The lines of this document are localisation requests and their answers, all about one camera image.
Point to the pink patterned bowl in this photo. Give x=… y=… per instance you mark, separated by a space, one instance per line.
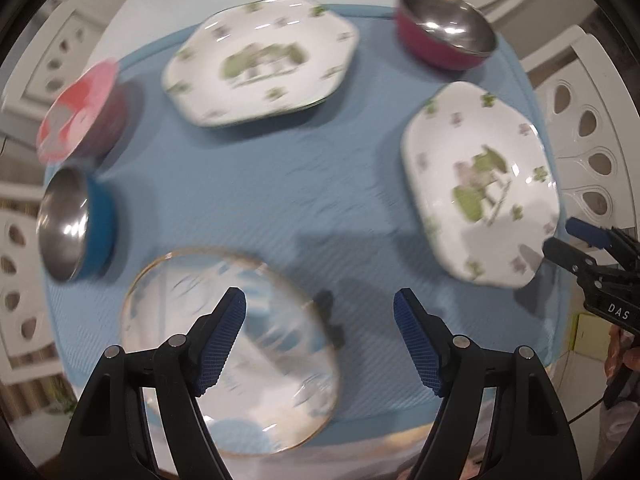
x=75 y=110

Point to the person's right hand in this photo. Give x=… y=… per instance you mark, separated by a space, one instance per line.
x=625 y=357

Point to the blue steel bowl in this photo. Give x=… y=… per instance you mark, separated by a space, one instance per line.
x=62 y=222

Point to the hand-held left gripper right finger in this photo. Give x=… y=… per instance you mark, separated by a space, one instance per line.
x=416 y=332

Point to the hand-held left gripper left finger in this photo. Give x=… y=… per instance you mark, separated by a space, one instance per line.
x=224 y=332

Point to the white floral plate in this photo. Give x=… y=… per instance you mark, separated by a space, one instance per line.
x=475 y=175
x=260 y=62

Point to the light blue table mat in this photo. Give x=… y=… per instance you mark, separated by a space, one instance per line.
x=310 y=185

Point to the magenta steel bowl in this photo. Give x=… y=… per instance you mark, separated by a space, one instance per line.
x=445 y=17

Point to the green potted plant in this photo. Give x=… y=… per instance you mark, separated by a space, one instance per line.
x=60 y=397

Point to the clear gold-rimmed glass plate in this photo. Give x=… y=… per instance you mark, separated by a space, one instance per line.
x=285 y=325

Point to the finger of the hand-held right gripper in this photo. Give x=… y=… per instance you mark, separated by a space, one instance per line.
x=587 y=233
x=567 y=253

